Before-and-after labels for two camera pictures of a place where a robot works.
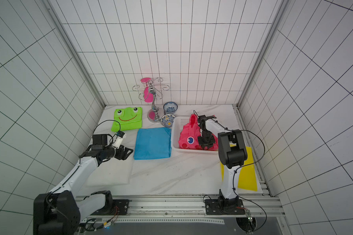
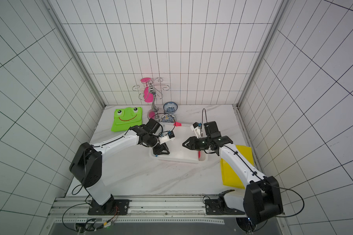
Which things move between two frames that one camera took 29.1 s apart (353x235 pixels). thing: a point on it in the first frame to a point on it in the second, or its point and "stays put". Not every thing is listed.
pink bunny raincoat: (189, 139) to (201, 155)
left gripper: (125, 155) to (158, 151)
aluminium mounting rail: (193, 209) stays put
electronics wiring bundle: (89, 225) stays put
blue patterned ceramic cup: (167, 120) stays put
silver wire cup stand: (152, 88) stays put
